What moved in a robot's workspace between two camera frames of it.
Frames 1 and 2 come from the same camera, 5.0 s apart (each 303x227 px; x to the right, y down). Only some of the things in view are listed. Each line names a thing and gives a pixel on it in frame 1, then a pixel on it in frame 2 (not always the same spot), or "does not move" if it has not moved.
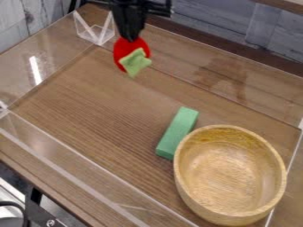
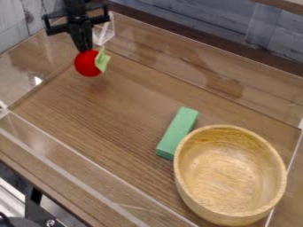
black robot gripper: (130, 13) -> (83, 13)
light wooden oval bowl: (230, 173) does not move
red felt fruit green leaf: (131, 55) -> (91, 62)
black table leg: (37, 194) does not move
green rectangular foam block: (179, 130) does not move
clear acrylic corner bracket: (97, 34) does not move
